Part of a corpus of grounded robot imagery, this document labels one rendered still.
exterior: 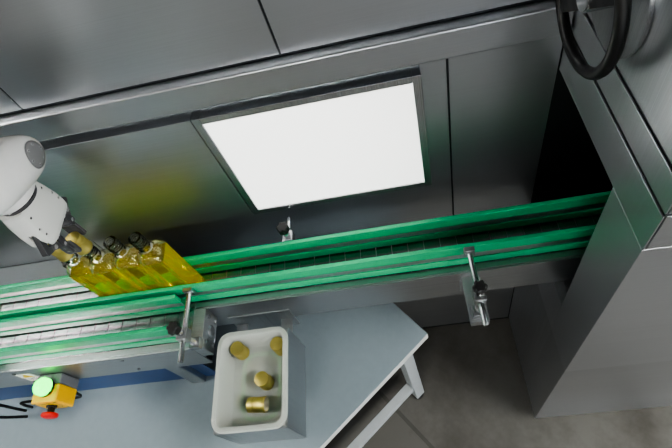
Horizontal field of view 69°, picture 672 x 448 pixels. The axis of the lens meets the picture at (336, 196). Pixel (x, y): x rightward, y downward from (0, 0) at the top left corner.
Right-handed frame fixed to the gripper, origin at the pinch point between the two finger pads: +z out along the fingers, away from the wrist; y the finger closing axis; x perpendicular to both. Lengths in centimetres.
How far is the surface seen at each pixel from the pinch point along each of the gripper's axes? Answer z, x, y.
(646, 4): -34, 99, 6
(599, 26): -24, 99, -3
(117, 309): 23.3, -3.2, 6.1
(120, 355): 30.2, -4.9, 14.8
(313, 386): 60, 35, 20
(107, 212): 9.2, -0.7, -12.2
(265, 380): 37, 29, 23
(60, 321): 26.2, -20.6, 5.6
